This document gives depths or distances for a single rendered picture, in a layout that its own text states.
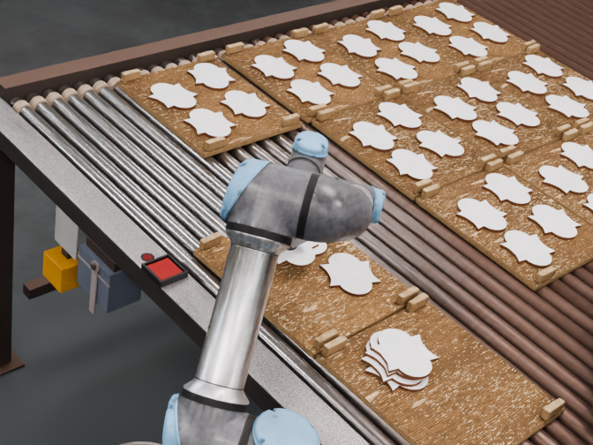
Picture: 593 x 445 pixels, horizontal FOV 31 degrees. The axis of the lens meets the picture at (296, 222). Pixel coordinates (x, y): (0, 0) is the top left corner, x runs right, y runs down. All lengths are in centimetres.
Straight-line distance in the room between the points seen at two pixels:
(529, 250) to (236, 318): 114
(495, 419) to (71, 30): 358
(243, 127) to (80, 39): 243
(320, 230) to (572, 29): 245
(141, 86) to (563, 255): 125
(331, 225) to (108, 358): 185
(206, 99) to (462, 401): 123
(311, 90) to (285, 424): 155
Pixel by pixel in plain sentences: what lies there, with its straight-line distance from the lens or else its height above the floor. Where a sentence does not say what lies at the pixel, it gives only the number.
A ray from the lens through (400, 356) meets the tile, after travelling 229.
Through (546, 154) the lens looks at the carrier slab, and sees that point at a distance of 321.
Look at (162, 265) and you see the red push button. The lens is 245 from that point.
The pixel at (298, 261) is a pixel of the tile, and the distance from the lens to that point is 244.
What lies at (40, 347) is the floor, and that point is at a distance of 357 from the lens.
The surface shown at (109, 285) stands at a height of 80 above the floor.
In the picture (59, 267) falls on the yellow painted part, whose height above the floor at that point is 70.
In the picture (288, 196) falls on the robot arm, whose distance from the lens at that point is 179.
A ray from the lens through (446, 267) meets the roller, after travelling 266.
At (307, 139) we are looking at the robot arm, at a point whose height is 129.
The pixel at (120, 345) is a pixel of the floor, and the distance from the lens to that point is 359.
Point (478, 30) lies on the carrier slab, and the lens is 381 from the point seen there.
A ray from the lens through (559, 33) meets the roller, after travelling 404.
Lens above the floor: 248
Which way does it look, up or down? 36 degrees down
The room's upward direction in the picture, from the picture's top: 12 degrees clockwise
